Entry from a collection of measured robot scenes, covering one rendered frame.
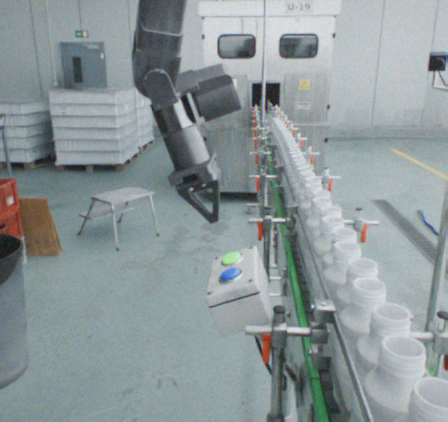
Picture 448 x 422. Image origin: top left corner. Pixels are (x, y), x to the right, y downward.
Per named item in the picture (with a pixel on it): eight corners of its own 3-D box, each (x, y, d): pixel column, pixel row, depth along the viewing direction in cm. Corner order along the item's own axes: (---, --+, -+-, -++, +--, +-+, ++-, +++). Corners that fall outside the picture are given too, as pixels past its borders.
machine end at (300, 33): (325, 204, 485) (341, -1, 424) (201, 202, 493) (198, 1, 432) (308, 173, 637) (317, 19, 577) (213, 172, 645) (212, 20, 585)
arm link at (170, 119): (149, 97, 66) (144, 98, 61) (191, 82, 66) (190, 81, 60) (166, 140, 68) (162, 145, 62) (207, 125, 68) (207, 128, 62)
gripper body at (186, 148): (218, 162, 71) (203, 118, 69) (213, 176, 61) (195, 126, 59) (182, 174, 72) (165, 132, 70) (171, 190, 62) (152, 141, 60)
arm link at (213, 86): (134, 47, 61) (138, 75, 55) (212, 18, 61) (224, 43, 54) (166, 116, 69) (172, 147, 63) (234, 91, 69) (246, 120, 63)
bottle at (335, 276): (317, 354, 65) (324, 251, 60) (320, 331, 70) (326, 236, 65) (359, 361, 63) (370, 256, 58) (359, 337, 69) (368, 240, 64)
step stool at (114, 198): (119, 221, 429) (116, 181, 417) (160, 235, 391) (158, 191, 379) (76, 234, 395) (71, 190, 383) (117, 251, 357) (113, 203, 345)
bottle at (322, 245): (347, 315, 75) (355, 225, 70) (312, 314, 75) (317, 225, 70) (339, 298, 81) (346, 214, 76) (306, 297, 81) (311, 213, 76)
